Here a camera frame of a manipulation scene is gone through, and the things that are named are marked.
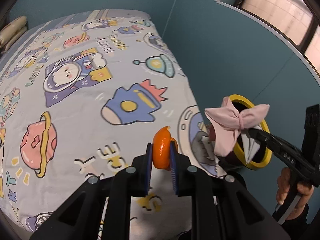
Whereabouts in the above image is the pink cloth piece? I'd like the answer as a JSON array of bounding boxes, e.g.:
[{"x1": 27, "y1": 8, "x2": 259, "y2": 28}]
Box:
[{"x1": 204, "y1": 96, "x2": 270, "y2": 157}]

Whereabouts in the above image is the grey cloth piece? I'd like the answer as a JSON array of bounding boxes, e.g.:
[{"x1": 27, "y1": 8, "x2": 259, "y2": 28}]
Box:
[{"x1": 241, "y1": 129, "x2": 260, "y2": 164}]

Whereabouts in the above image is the yellow rimmed trash bin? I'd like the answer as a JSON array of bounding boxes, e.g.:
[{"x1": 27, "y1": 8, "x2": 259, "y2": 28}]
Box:
[{"x1": 205, "y1": 94, "x2": 272, "y2": 170}]

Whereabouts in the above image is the person's right hand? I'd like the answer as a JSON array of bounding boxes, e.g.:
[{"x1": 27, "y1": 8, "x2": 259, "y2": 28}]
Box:
[{"x1": 275, "y1": 167, "x2": 315, "y2": 221}]

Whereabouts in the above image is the cartoon space print bedsheet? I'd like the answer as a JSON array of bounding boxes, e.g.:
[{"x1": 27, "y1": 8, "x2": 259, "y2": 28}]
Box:
[{"x1": 1, "y1": 10, "x2": 225, "y2": 239}]

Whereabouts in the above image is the beige patterned pillow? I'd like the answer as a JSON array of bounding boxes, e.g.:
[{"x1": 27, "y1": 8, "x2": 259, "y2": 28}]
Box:
[{"x1": 1, "y1": 16, "x2": 27, "y2": 44}]

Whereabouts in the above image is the window with white frame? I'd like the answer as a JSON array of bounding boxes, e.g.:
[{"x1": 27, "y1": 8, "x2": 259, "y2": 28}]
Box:
[{"x1": 215, "y1": 0, "x2": 319, "y2": 75}]

